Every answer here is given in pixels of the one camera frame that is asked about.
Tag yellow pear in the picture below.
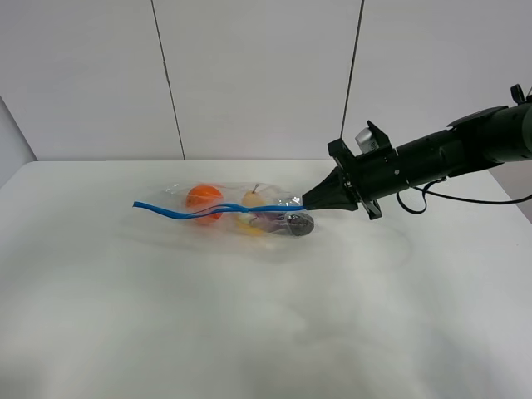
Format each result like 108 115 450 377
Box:
236 185 265 236

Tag purple eggplant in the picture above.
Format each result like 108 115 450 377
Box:
250 212 315 237

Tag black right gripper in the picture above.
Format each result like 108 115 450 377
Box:
303 121 408 220

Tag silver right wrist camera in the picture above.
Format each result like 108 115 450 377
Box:
355 127 379 154

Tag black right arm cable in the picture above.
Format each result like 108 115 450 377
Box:
394 85 532 215

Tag orange fruit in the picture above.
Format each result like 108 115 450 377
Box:
185 185 224 225

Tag clear zip bag blue zipper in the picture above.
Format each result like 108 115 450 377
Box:
123 181 319 252

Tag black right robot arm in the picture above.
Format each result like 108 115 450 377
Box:
303 102 531 219

